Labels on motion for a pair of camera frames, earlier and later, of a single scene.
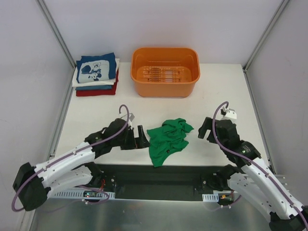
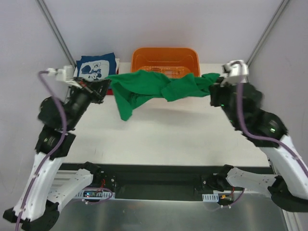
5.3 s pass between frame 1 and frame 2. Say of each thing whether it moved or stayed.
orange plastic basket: stayed
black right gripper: moved
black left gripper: moved
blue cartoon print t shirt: stayed
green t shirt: moved
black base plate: stayed
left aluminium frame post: stayed
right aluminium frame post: stayed
